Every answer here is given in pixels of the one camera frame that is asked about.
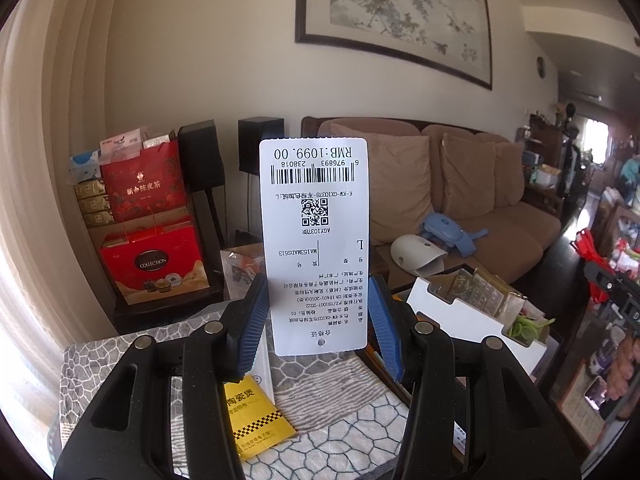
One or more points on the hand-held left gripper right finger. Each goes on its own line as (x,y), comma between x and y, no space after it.
(387,325)

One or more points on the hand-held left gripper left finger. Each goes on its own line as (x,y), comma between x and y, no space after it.
(252,320)

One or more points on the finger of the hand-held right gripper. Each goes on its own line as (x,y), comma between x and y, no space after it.
(607,285)

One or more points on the black and white cardboard box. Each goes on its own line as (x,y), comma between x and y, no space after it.
(450,310)

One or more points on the yellow booklet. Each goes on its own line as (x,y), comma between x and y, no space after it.
(255,420)

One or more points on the white price tag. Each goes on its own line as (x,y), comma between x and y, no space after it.
(315,240)

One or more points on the person's right hand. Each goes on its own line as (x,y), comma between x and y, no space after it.
(622,367)

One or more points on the clear plastic bag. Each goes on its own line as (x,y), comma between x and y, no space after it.
(242,275)

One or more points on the cluttered brown cardboard box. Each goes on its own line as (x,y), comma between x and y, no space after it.
(240,255)

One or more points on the smartphone with lit screen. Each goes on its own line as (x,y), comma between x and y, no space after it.
(596,392)

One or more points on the black speaker stand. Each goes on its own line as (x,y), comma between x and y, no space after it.
(207,225)
(254,205)

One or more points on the brown sofa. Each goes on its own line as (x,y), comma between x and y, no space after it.
(515,230)

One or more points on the light blue massager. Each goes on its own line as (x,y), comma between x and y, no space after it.
(445,230)

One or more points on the red Collection gift bag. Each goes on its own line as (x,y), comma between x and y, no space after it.
(155,265)

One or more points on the dark wooden cabinet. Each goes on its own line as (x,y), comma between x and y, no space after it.
(550,160)

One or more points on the brown sofa cushion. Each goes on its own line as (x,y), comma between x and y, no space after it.
(400,185)
(467,175)
(509,175)

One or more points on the black speaker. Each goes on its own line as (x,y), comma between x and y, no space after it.
(200,157)
(250,130)

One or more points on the gold tea box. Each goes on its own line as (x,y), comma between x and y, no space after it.
(97,219)
(90,191)
(94,205)

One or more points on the white pink packet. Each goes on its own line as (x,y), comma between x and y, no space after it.
(120,144)

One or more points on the blue white tissue pack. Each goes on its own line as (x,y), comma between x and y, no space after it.
(85,167)

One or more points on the white curtain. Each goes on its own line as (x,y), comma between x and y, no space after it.
(45,160)

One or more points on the framed ink painting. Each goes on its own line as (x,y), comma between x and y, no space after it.
(400,15)

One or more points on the round wall clock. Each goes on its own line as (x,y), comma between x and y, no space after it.
(540,66)

